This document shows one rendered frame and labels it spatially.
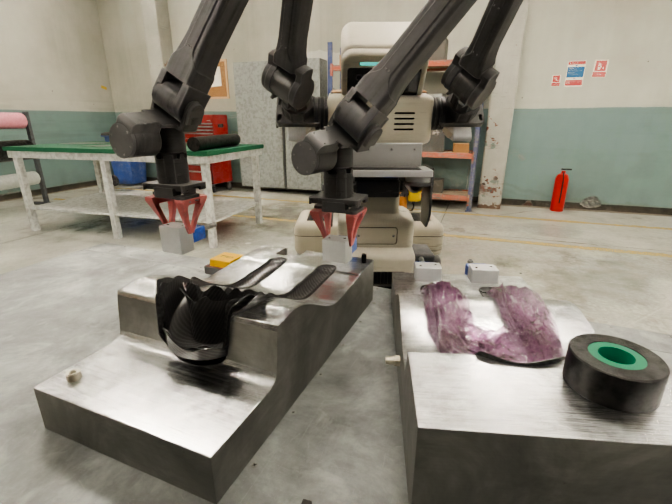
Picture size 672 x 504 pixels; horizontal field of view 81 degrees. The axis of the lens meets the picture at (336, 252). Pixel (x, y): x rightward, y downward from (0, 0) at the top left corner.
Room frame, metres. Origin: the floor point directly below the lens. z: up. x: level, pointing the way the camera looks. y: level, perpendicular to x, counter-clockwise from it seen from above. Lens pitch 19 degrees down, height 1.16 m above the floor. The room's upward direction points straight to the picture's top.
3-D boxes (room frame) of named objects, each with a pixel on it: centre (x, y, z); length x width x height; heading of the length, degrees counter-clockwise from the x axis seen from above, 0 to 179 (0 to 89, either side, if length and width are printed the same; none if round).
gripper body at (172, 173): (0.75, 0.31, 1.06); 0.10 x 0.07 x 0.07; 67
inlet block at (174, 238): (0.78, 0.30, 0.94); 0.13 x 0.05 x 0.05; 157
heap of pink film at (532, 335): (0.51, -0.22, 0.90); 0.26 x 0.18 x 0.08; 174
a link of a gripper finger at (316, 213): (0.76, 0.01, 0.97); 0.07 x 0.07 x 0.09; 67
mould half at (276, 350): (0.56, 0.14, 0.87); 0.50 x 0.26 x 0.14; 157
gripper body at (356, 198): (0.75, 0.00, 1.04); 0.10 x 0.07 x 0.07; 67
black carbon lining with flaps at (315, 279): (0.57, 0.12, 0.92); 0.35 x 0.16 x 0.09; 157
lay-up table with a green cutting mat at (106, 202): (4.31, 2.12, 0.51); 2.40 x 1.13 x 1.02; 74
